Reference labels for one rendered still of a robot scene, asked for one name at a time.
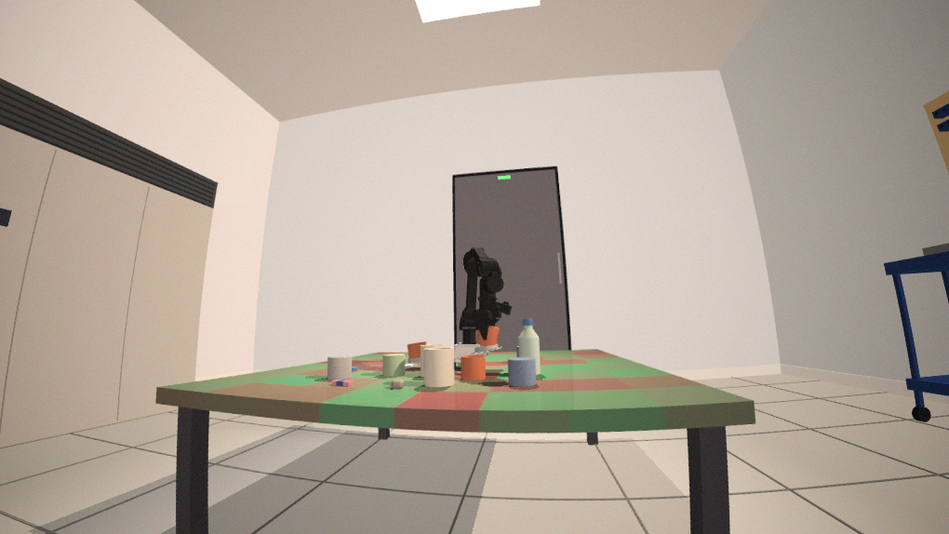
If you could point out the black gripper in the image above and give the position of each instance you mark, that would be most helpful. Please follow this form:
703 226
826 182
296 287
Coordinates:
485 315

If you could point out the pale green cylinder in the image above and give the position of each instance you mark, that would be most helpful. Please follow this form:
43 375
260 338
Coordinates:
394 365

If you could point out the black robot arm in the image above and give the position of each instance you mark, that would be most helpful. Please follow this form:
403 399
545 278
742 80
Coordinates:
477 263

